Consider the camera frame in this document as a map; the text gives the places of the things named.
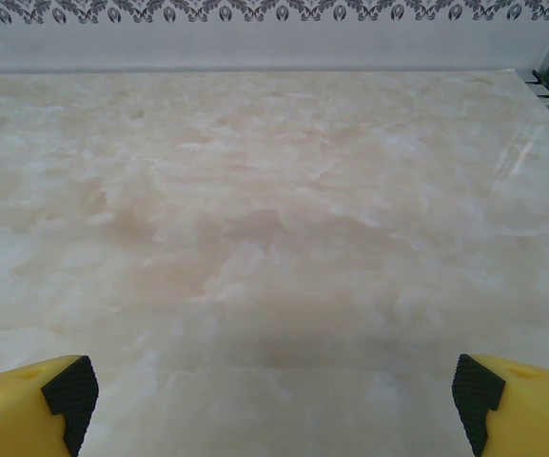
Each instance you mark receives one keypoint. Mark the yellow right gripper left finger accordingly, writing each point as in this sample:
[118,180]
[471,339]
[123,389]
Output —
[12,414]

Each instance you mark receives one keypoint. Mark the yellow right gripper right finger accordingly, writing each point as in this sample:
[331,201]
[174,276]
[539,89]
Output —
[535,414]

